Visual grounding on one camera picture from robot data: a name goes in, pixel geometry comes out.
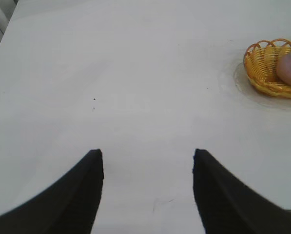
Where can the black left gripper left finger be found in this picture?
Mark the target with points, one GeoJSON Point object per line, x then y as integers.
{"type": "Point", "coordinates": [62, 202]}

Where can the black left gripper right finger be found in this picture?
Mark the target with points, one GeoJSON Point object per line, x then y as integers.
{"type": "Point", "coordinates": [228, 202]}

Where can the pink peach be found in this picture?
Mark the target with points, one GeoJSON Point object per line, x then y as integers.
{"type": "Point", "coordinates": [290, 69]}

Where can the yellow woven basket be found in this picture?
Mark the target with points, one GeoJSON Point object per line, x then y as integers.
{"type": "Point", "coordinates": [259, 63]}

